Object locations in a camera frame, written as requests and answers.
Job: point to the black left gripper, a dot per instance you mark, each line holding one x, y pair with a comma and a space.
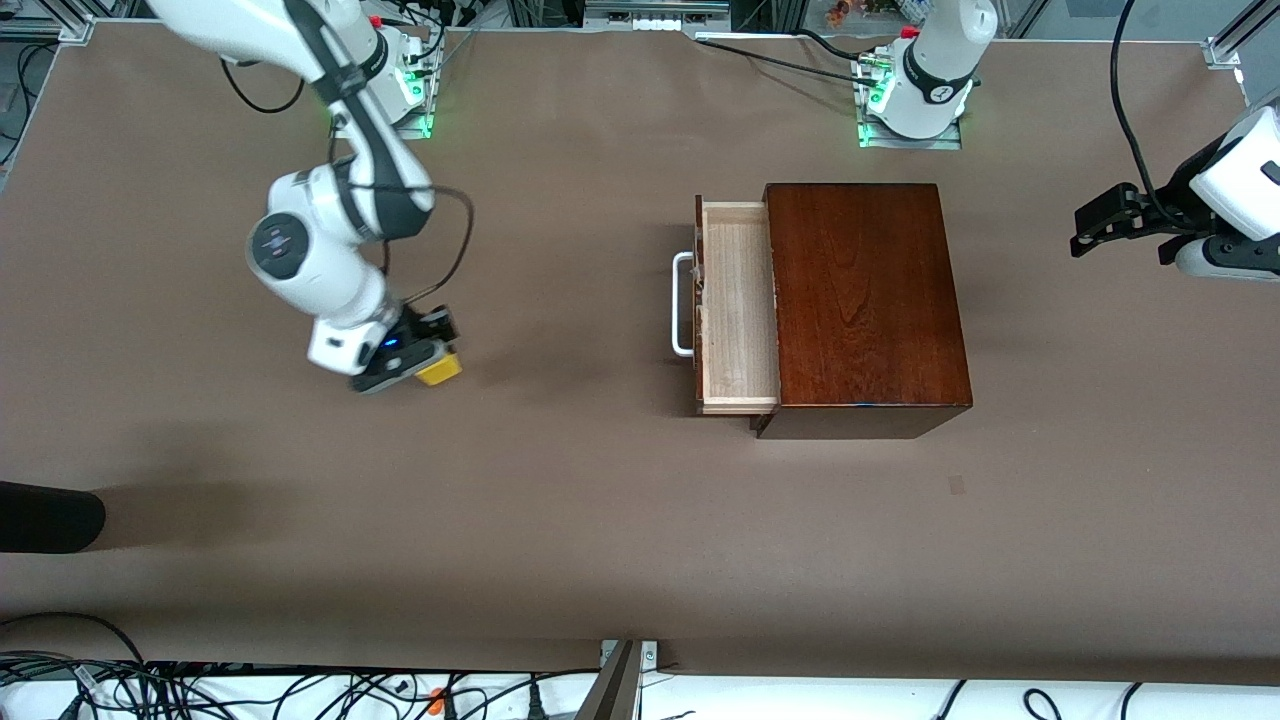
1168, 209

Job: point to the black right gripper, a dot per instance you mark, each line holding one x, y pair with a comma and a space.
417, 327

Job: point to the yellow cube block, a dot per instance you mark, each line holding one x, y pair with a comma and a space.
440, 370

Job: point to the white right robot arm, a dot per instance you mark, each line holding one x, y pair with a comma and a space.
300, 260

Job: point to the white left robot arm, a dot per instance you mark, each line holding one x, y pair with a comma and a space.
940, 60

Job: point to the dark brown wooden cabinet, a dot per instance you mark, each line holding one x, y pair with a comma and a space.
870, 300

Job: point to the grey power strip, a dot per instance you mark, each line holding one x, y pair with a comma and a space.
660, 20

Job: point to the black ribbed cylinder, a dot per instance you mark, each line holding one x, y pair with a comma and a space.
50, 517

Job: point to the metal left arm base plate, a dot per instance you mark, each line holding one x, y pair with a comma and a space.
945, 143

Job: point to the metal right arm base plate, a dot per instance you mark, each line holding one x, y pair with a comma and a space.
415, 128

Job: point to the aluminium frame rail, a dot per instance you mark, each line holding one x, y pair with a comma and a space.
70, 30
1225, 50

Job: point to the grey metal post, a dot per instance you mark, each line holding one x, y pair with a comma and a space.
615, 690

